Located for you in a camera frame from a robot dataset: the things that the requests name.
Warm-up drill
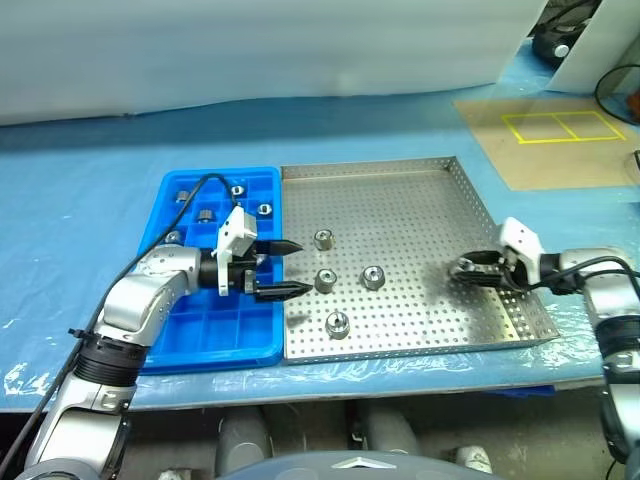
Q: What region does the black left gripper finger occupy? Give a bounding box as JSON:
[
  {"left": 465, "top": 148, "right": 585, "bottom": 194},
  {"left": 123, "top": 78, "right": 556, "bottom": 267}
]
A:
[
  {"left": 257, "top": 239, "right": 304, "bottom": 257},
  {"left": 252, "top": 280, "right": 314, "bottom": 305}
]

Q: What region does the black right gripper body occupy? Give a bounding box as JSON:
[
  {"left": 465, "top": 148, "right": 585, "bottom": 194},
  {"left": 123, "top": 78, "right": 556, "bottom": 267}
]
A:
[{"left": 492, "top": 251, "right": 530, "bottom": 291}]

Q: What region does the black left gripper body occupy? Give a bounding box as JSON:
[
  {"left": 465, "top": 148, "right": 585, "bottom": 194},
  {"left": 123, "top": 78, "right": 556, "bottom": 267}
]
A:
[{"left": 228, "top": 240, "right": 262, "bottom": 295}]

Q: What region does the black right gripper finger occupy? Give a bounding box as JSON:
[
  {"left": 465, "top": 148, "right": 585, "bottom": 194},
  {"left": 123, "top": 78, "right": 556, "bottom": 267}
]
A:
[
  {"left": 448, "top": 266, "right": 497, "bottom": 287},
  {"left": 457, "top": 250, "right": 502, "bottom": 267}
]

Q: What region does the metal roller with pin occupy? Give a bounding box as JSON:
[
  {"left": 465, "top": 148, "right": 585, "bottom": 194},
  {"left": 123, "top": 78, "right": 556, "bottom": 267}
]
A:
[{"left": 324, "top": 310, "right": 351, "bottom": 340}]

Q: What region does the blue plastic compartment tray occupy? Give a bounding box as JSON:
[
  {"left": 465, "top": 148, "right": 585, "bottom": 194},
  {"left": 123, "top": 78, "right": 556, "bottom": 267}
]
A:
[{"left": 135, "top": 166, "right": 286, "bottom": 376}]

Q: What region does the perforated steel tray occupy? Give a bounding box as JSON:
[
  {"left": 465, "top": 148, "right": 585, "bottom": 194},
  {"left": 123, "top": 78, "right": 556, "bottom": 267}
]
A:
[{"left": 279, "top": 155, "right": 561, "bottom": 361}]

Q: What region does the brown mat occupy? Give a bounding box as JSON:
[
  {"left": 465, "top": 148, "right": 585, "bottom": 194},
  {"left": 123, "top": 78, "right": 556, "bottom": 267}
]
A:
[{"left": 452, "top": 96, "right": 640, "bottom": 192}]

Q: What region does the yellow tape rectangle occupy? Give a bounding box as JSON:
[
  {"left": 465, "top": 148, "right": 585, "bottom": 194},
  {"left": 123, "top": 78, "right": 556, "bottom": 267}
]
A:
[{"left": 501, "top": 110, "right": 627, "bottom": 145}]

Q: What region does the grey rounded cylinder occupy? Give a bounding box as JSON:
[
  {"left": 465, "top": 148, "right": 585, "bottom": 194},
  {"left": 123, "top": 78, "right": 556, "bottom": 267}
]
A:
[
  {"left": 357, "top": 404, "right": 421, "bottom": 456},
  {"left": 215, "top": 409, "right": 274, "bottom": 476}
]

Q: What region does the dark grey shape silver emblem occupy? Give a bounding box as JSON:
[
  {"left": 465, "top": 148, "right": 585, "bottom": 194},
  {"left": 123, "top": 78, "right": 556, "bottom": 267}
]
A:
[{"left": 214, "top": 449, "right": 496, "bottom": 480}]

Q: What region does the blue plastic table cover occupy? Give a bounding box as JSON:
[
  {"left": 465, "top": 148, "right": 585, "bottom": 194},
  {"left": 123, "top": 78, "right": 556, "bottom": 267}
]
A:
[{"left": 0, "top": 29, "right": 640, "bottom": 414}]

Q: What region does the white backdrop board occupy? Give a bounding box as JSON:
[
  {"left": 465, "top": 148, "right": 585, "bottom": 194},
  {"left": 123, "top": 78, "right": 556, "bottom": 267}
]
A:
[{"left": 0, "top": 0, "right": 551, "bottom": 127}]

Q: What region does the black device with white button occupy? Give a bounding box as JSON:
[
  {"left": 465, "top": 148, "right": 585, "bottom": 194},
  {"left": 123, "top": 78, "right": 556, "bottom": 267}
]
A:
[{"left": 529, "top": 0, "right": 601, "bottom": 66}]

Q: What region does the white foam board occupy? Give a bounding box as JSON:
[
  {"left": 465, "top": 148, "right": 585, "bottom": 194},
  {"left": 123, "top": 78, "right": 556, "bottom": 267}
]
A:
[{"left": 544, "top": 0, "right": 640, "bottom": 94}]

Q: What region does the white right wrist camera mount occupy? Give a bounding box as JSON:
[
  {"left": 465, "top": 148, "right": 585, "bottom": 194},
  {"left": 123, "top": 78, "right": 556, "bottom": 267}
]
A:
[{"left": 499, "top": 216, "right": 545, "bottom": 286}]

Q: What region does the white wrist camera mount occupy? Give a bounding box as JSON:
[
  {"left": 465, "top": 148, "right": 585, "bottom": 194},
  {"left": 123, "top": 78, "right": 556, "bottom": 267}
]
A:
[
  {"left": 499, "top": 216, "right": 545, "bottom": 286},
  {"left": 212, "top": 207, "right": 259, "bottom": 297}
]

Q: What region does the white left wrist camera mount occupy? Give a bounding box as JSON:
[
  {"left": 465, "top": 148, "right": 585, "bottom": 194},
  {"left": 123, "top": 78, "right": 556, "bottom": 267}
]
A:
[{"left": 212, "top": 207, "right": 259, "bottom": 297}]

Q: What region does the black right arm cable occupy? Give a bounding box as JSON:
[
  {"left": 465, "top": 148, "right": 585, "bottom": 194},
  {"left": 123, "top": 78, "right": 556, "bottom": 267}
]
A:
[{"left": 504, "top": 256, "right": 640, "bottom": 294}]

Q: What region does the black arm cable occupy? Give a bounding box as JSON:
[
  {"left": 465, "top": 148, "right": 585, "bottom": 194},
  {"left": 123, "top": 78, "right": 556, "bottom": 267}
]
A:
[
  {"left": 0, "top": 173, "right": 244, "bottom": 474},
  {"left": 504, "top": 256, "right": 640, "bottom": 294}
]

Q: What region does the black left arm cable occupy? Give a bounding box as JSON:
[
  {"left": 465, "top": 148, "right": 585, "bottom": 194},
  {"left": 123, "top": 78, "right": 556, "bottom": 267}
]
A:
[{"left": 0, "top": 173, "right": 244, "bottom": 474}]

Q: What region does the thin black cable loop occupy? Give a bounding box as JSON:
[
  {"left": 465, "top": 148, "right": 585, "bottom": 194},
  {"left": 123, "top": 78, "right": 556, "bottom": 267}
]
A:
[{"left": 594, "top": 63, "right": 640, "bottom": 126}]

